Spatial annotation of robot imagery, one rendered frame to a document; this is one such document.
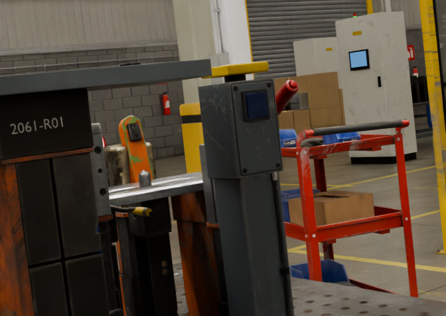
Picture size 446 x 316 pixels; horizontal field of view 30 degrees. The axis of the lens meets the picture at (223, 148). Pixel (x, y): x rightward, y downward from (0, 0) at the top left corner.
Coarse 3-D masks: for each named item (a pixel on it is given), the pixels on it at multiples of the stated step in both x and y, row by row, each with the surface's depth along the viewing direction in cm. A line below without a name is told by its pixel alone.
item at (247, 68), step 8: (232, 64) 96; (240, 64) 96; (248, 64) 97; (256, 64) 98; (264, 64) 98; (216, 72) 97; (224, 72) 96; (232, 72) 96; (240, 72) 96; (248, 72) 97; (256, 72) 99; (224, 80) 99; (232, 80) 98; (240, 80) 98
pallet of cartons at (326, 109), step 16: (304, 80) 1445; (320, 80) 1415; (336, 80) 1433; (320, 96) 1420; (336, 96) 1433; (288, 112) 1484; (304, 112) 1454; (320, 112) 1424; (336, 112) 1431; (288, 128) 1493; (304, 128) 1458
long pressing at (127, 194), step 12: (156, 180) 138; (168, 180) 135; (180, 180) 136; (192, 180) 131; (120, 192) 125; (132, 192) 119; (144, 192) 120; (156, 192) 121; (168, 192) 122; (180, 192) 123; (192, 192) 124; (120, 204) 118
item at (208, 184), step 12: (204, 156) 120; (204, 168) 120; (204, 180) 121; (204, 192) 121; (216, 204) 119; (216, 216) 119; (216, 228) 121; (216, 240) 121; (216, 252) 122; (228, 312) 120
